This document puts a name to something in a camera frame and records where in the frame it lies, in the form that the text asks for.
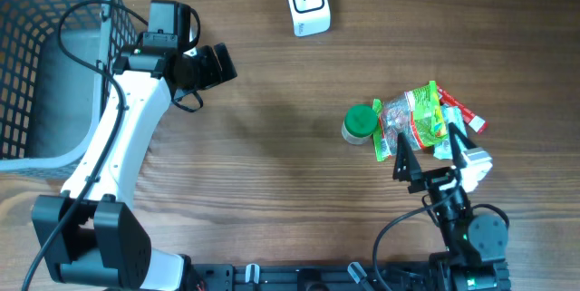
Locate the mint green wipes pack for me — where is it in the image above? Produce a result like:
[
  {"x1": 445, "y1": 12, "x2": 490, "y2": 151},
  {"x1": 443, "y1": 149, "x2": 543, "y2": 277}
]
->
[{"x1": 432, "y1": 103, "x2": 470, "y2": 160}]

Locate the green lid spice jar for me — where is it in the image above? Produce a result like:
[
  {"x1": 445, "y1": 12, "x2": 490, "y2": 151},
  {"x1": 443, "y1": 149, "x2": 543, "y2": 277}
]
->
[{"x1": 341, "y1": 104, "x2": 378, "y2": 145}]

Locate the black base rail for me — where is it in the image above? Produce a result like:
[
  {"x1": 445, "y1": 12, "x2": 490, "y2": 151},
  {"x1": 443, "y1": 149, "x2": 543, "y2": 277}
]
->
[{"x1": 185, "y1": 262, "x2": 512, "y2": 291}]

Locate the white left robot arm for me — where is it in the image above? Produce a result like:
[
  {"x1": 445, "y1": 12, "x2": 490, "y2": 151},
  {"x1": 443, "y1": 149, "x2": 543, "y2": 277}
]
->
[{"x1": 32, "y1": 0, "x2": 237, "y2": 290}]

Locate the grey plastic basket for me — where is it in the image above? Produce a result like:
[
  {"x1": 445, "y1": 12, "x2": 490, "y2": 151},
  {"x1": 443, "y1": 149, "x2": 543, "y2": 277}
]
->
[{"x1": 1, "y1": 0, "x2": 137, "y2": 179}]

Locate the black right camera cable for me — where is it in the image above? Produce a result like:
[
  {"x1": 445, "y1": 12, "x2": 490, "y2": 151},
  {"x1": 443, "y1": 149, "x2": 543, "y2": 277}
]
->
[{"x1": 372, "y1": 181, "x2": 463, "y2": 291}]

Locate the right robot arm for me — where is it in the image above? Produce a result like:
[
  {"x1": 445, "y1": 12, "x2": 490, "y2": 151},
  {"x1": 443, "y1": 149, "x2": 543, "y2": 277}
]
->
[{"x1": 388, "y1": 123, "x2": 511, "y2": 290}]

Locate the red stick packet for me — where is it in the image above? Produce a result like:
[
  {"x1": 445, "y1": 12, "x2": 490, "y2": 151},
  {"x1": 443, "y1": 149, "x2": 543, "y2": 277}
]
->
[{"x1": 437, "y1": 85, "x2": 488, "y2": 134}]

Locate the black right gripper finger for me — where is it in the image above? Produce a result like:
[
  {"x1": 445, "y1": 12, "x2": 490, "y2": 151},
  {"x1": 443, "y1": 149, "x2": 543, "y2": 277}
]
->
[
  {"x1": 448, "y1": 122, "x2": 478, "y2": 167},
  {"x1": 392, "y1": 132, "x2": 422, "y2": 180}
]

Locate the green gummy candy bag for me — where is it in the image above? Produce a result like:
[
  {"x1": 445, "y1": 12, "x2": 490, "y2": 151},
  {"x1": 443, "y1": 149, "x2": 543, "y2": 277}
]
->
[{"x1": 372, "y1": 81, "x2": 448, "y2": 161}]

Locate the white barcode scanner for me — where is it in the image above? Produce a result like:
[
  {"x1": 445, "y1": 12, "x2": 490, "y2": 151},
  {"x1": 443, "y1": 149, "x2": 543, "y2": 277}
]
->
[{"x1": 287, "y1": 0, "x2": 331, "y2": 37}]

